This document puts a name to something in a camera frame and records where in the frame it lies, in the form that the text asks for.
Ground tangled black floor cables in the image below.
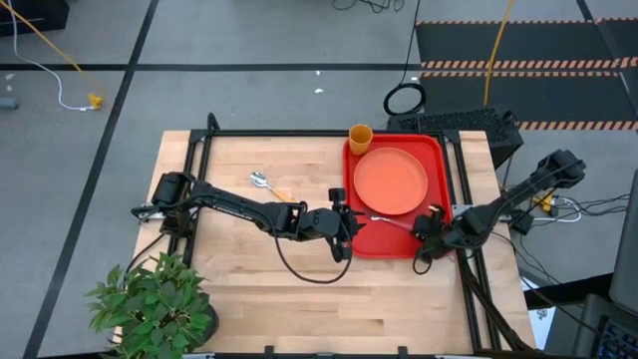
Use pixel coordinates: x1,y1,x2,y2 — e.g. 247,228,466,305
332,0,406,14

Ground red plastic tray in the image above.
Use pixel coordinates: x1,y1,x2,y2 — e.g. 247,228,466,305
342,133,455,260

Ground yellow cable with yellow plug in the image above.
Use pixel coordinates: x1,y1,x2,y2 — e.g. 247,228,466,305
0,0,106,111

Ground yellow cable over striped mat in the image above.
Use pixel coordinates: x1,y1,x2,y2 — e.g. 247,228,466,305
482,0,515,107

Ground green potted plant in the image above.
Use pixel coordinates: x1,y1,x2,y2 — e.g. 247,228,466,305
84,251,221,359

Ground red-handled metal fork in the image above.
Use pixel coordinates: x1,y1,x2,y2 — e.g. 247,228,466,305
367,212,416,231

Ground black power brick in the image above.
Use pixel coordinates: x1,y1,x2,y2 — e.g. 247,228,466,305
510,208,535,235

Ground black mat with hazard stripes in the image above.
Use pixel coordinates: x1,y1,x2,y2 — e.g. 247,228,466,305
416,18,638,132

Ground grey monitor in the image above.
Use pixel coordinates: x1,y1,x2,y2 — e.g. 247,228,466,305
608,169,638,316

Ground white floor cable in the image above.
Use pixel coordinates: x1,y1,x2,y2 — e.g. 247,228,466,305
7,0,94,112

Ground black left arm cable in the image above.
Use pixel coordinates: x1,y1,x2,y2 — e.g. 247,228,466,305
271,231,356,286

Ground black metal table frame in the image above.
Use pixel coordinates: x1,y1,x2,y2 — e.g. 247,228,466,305
166,112,537,358

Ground orange plastic plate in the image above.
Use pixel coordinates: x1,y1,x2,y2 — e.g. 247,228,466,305
353,147,430,216

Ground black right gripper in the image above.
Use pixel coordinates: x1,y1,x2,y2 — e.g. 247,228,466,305
413,203,473,260

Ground orange-handled metal spoon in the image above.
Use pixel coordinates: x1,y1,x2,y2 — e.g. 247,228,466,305
249,171,296,204

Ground black coiled cable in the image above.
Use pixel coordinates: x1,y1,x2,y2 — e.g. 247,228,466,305
382,0,428,117

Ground yellow connector with cable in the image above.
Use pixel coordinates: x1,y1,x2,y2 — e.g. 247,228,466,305
532,193,556,213

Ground black box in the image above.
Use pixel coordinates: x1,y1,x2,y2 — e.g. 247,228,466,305
0,0,70,37

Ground white paper sheet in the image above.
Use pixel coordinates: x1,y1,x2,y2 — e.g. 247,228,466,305
520,276,557,350

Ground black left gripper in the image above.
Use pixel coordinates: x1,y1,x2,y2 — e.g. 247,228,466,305
298,187,368,264

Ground orange plastic cup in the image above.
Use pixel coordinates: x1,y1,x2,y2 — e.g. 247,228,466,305
348,124,375,157

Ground black cable bundle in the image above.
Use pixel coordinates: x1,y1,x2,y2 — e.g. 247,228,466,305
547,192,632,224

